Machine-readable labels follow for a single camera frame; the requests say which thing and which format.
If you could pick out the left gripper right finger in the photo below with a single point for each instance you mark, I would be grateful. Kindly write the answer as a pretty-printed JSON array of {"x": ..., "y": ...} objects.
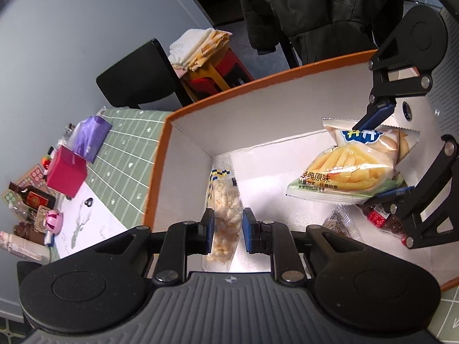
[{"x": 275, "y": 240}]

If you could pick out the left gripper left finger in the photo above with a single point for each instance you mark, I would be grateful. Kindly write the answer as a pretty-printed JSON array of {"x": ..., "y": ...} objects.
[{"x": 178, "y": 242}]

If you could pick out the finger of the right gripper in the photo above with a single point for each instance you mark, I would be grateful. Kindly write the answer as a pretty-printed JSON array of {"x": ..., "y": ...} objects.
[
  {"x": 378, "y": 109},
  {"x": 389, "y": 197}
]

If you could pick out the yellow french fries chip bag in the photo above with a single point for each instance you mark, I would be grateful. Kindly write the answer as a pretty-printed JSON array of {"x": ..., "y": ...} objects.
[{"x": 361, "y": 164}]

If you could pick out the clear bag white puffs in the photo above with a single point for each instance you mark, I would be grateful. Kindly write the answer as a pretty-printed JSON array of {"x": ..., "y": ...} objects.
[{"x": 223, "y": 196}]

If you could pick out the small clear nut packet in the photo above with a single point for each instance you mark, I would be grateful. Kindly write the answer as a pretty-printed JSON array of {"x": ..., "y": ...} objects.
[{"x": 340, "y": 222}]

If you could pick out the green grid tablecloth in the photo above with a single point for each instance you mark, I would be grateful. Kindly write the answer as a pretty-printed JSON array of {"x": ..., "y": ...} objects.
[{"x": 120, "y": 175}]

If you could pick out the black leather jacket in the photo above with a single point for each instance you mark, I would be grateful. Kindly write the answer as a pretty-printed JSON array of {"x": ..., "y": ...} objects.
[{"x": 320, "y": 29}]

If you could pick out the white deer table runner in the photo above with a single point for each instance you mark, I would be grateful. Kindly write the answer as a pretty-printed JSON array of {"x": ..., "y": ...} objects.
[{"x": 85, "y": 226}]

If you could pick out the small black clip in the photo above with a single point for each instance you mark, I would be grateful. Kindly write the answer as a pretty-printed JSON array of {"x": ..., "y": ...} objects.
[{"x": 89, "y": 202}]

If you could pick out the orange cardboard box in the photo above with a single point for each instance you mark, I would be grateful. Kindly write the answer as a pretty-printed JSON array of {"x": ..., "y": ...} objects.
[{"x": 272, "y": 130}]

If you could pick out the pink round container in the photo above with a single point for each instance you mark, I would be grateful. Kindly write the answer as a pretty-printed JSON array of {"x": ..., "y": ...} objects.
[{"x": 53, "y": 221}]

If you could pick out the magenta square box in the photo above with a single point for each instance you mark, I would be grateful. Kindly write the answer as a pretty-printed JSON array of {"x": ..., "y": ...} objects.
[{"x": 67, "y": 172}]

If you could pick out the purple tissue pack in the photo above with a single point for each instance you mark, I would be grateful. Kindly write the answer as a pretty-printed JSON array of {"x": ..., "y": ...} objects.
[{"x": 88, "y": 137}]

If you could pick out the red stool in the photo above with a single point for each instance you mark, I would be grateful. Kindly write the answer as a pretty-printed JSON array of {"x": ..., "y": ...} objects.
[{"x": 223, "y": 71}]

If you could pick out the dark brown liquor bottle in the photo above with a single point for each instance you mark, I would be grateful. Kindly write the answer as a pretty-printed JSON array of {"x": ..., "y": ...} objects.
[{"x": 33, "y": 197}]

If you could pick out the red fruit toy on dish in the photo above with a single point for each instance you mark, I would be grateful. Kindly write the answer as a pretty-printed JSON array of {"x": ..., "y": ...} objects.
[{"x": 45, "y": 162}]

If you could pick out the patterned cards board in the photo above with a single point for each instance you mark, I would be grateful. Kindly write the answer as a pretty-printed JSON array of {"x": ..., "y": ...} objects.
[{"x": 34, "y": 177}]

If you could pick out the brown chocolate-colored object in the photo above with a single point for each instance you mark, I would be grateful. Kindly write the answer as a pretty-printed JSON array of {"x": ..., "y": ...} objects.
[{"x": 26, "y": 231}]

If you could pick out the clear plastic water bottle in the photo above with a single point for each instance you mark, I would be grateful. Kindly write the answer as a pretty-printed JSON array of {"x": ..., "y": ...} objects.
[{"x": 23, "y": 212}]

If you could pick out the white pink tumbler bottle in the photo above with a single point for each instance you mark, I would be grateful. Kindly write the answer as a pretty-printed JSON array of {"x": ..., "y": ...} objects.
[{"x": 25, "y": 249}]

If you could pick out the folded white yellow cloths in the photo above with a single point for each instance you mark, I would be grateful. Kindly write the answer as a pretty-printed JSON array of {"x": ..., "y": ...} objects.
[{"x": 195, "y": 46}]

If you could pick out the black chair near wall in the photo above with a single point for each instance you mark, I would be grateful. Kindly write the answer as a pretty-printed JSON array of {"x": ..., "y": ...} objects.
[{"x": 144, "y": 76}]

